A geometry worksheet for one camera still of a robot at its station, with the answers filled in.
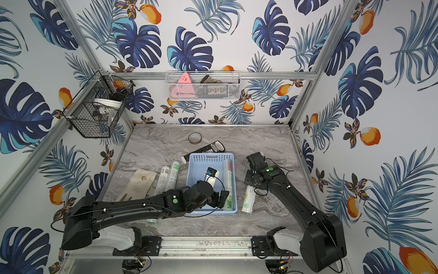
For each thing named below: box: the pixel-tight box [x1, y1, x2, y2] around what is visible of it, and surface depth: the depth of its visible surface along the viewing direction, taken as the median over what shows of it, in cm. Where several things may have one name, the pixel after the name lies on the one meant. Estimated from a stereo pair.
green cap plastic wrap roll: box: [165, 160, 181, 192], surface depth 94 cm
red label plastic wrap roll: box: [223, 158, 234, 211], surface depth 95 cm
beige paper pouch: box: [115, 167, 158, 202], surface depth 94 cm
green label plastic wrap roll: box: [241, 184, 257, 215], surface depth 78 cm
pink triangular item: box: [169, 71, 196, 100], surface depth 92 cm
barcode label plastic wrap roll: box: [153, 165, 170, 196], surface depth 92 cm
